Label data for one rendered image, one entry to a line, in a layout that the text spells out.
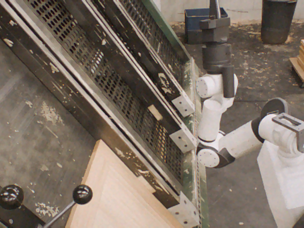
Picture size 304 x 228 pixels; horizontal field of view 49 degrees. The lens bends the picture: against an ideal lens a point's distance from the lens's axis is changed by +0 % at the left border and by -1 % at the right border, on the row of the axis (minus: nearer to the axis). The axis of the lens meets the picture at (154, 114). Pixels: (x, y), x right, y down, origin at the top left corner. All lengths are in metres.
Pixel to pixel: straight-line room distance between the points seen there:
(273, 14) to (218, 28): 4.15
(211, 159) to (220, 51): 0.37
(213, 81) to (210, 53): 0.08
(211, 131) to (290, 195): 0.41
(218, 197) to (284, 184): 1.78
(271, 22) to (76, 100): 4.45
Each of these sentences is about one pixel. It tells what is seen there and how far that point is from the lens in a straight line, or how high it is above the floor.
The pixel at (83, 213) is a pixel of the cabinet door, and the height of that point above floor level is 1.28.
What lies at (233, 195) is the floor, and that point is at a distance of 2.63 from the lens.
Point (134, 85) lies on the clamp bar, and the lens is 1.39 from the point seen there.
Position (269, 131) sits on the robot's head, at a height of 1.42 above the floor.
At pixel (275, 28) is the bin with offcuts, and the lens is 5.22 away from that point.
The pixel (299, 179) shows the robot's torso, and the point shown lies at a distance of 0.84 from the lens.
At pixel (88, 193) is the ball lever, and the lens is 0.64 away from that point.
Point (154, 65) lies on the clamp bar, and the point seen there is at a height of 1.20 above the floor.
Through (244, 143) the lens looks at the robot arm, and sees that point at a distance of 1.11.
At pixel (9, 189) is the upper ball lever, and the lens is 0.53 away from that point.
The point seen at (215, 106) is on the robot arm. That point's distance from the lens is 1.10.
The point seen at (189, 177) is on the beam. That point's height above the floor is 0.90.
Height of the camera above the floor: 1.90
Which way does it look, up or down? 33 degrees down
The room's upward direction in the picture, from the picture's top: 3 degrees counter-clockwise
